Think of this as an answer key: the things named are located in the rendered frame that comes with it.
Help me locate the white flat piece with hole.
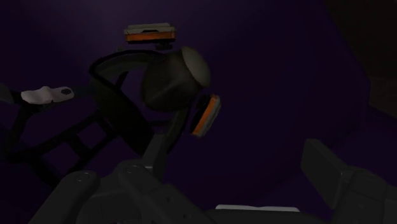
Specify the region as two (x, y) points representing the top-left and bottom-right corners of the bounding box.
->
(20, 85), (76, 105)

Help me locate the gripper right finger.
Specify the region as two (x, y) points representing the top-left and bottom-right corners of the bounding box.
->
(300, 137), (397, 224)

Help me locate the black frame rack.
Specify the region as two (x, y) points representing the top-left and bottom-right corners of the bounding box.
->
(0, 83), (131, 188)

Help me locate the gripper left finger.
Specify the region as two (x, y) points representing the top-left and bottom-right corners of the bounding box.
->
(29, 108), (216, 224)

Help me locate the orange and white block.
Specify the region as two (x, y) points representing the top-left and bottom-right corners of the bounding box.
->
(189, 94), (222, 138)
(123, 22), (178, 50)

